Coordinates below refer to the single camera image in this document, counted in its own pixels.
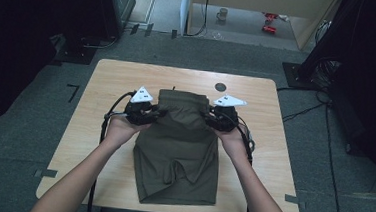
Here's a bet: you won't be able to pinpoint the person's right hand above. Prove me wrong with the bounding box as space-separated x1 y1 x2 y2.
211 120 254 163

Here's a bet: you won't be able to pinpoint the person's left hand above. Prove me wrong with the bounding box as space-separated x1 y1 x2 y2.
103 112 153 152

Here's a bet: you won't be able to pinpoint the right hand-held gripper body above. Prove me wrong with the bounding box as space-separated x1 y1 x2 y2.
203 92 249 135

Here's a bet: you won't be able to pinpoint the black stand base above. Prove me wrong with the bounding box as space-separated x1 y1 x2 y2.
53 33 99 66
280 60 315 90

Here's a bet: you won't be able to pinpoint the olive green shorts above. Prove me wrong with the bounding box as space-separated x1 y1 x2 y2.
129 86 226 209

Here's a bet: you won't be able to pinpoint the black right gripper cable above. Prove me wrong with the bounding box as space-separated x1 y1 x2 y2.
229 114 259 212

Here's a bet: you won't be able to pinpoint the black hanging cable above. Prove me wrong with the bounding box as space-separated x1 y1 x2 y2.
183 0 211 39

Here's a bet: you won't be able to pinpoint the dark round table grommet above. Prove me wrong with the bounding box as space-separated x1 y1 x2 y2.
214 82 228 94

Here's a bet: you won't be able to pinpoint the red and white packet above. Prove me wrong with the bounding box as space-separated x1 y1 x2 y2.
263 12 280 23

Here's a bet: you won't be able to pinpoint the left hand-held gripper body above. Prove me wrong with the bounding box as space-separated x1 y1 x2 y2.
122 84 162 128

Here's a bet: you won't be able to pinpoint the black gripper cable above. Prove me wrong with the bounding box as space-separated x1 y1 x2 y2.
229 114 259 212
85 87 139 212

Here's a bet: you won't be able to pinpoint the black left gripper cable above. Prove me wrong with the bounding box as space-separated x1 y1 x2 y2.
85 87 139 212

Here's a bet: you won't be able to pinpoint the grey mug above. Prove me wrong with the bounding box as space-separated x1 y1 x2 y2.
215 7 230 23

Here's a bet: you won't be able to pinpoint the black floor cable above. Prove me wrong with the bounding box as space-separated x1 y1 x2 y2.
267 85 355 212

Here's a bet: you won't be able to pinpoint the red can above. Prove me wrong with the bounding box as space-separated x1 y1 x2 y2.
261 24 278 35

